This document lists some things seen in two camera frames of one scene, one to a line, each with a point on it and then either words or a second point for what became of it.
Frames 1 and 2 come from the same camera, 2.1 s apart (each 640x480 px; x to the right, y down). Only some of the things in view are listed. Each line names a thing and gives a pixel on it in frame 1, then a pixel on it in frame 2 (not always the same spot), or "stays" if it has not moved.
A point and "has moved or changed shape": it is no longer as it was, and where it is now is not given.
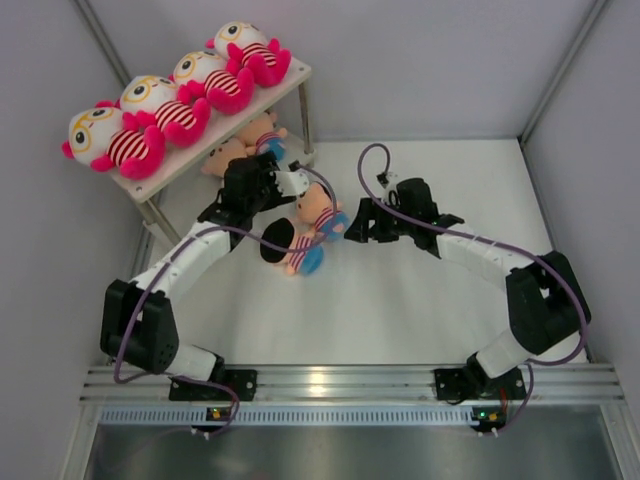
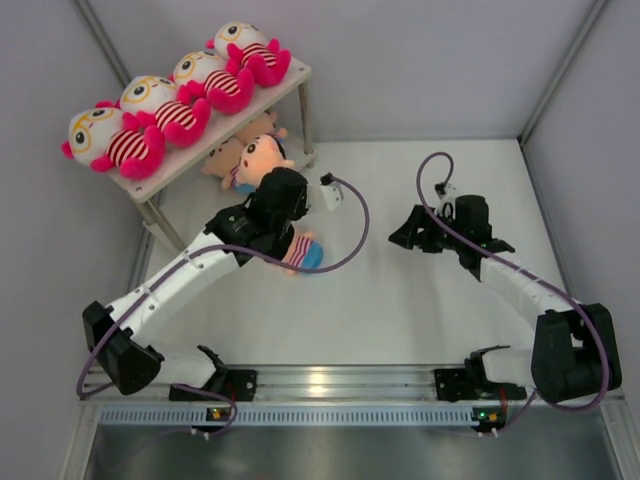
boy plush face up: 219,156 stays
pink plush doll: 244,45 stays
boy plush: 317,207 has moved or changed shape
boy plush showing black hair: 298,250 stays
